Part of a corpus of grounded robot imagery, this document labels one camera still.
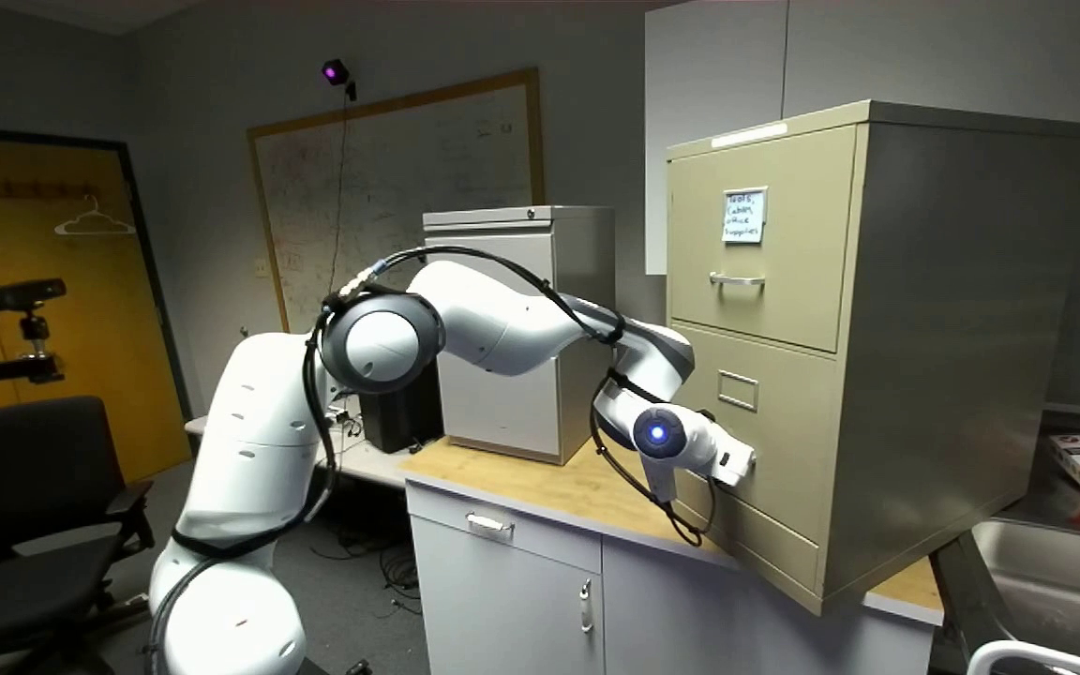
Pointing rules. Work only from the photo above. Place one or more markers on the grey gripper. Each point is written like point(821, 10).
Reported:
point(734, 464)

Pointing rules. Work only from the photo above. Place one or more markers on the beige drawer with label holder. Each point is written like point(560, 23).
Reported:
point(789, 413)

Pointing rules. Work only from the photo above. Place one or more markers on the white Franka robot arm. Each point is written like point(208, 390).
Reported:
point(254, 436)

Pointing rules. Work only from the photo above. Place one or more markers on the white base cabinet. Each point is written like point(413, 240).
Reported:
point(741, 611)

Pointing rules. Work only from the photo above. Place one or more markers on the beige drawer with label card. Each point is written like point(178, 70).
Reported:
point(805, 295)

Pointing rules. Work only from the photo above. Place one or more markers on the grey cabinet drawer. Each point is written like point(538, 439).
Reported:
point(534, 253)
point(505, 413)

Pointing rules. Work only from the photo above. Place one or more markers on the white base cabinet drawer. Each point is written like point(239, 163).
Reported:
point(505, 525)

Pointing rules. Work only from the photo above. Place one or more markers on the grey metal filing cabinet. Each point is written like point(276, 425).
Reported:
point(586, 264)

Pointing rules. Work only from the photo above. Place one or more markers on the beige metal filing cabinet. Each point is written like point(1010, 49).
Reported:
point(966, 351)

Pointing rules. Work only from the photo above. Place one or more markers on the white base cabinet door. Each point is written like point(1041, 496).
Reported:
point(505, 611)

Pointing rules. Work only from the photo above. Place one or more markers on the white label card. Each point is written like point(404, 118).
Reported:
point(744, 214)

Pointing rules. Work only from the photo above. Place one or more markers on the black box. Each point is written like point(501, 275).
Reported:
point(404, 423)

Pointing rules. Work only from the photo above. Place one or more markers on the stainless steel sink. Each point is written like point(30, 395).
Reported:
point(1065, 574)

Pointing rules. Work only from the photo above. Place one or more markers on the white curved faucet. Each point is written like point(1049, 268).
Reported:
point(1030, 654)

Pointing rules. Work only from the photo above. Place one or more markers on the wood framed whiteboard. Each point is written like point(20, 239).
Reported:
point(440, 163)

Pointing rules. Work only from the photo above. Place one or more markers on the white coat hanger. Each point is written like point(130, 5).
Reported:
point(96, 221)

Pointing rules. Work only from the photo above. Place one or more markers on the black office chair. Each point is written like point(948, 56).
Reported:
point(28, 500)

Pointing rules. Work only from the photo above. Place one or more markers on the camera with purple light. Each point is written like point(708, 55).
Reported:
point(338, 73)

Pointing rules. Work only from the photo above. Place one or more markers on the black camera on stand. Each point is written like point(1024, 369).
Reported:
point(18, 298)

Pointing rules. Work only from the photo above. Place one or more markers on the yellow board with black frame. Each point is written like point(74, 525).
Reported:
point(54, 174)

